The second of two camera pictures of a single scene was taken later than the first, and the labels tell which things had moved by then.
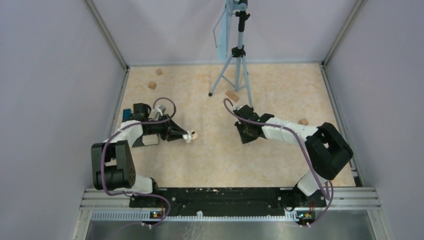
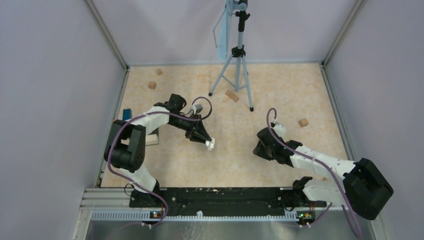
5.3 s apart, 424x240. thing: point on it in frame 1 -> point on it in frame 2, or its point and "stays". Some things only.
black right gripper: [245, 139] -> [258, 150]
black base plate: [225, 200] stays
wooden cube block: [303, 121] stays
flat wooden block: [232, 96] stays
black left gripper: [175, 131] -> [197, 131]
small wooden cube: [152, 85] stays
